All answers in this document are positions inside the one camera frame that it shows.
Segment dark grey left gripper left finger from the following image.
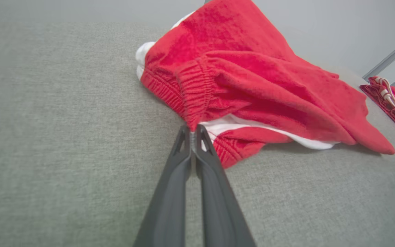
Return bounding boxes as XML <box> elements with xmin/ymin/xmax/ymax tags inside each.
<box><xmin>133</xmin><ymin>124</ymin><xmax>193</xmax><ymax>247</ymax></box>

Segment grey fabric sofa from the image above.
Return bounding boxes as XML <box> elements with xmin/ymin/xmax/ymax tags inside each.
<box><xmin>0</xmin><ymin>21</ymin><xmax>395</xmax><ymax>247</ymax></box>

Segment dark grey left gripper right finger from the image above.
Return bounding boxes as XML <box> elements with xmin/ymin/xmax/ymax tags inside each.
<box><xmin>196</xmin><ymin>124</ymin><xmax>256</xmax><ymax>247</ymax></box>

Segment grey partition post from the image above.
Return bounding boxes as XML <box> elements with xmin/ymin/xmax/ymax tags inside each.
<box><xmin>362</xmin><ymin>31</ymin><xmax>395</xmax><ymax>88</ymax></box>

